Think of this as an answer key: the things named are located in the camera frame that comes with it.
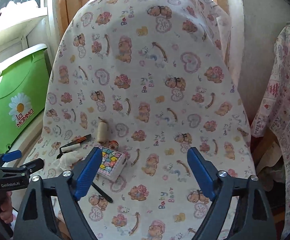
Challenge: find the person left hand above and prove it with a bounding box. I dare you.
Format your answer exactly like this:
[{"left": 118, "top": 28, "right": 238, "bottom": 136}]
[{"left": 0, "top": 191, "right": 13, "bottom": 224}]

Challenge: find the pink print cloth right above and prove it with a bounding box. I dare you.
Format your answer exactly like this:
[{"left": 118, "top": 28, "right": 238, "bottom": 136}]
[{"left": 252, "top": 24, "right": 290, "bottom": 239}]

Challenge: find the black orange snack wrapper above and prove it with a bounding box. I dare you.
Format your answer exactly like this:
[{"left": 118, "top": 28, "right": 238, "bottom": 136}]
[{"left": 56, "top": 134, "right": 91, "bottom": 159}]

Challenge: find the beige thread spool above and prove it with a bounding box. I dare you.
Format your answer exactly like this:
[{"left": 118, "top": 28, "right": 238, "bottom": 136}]
[{"left": 97, "top": 120, "right": 108, "bottom": 144}]

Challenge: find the white paper stick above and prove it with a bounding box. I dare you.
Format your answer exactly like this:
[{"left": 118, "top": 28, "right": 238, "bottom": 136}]
[{"left": 60, "top": 144, "right": 81, "bottom": 153}]

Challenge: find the tissue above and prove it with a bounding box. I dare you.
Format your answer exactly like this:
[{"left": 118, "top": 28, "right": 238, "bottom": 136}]
[{"left": 51, "top": 151, "right": 86, "bottom": 172}]

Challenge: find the pink patterned tissue pack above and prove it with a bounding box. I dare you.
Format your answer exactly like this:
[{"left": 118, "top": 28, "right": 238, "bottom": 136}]
[{"left": 95, "top": 145, "right": 126, "bottom": 183}]

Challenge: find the green La Mamma bucket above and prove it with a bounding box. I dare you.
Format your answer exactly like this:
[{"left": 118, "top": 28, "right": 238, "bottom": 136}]
[{"left": 0, "top": 43, "right": 49, "bottom": 153}]

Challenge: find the teddy bear print cloth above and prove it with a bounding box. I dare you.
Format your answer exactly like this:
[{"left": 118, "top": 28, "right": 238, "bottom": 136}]
[{"left": 28, "top": 0, "right": 255, "bottom": 239}]

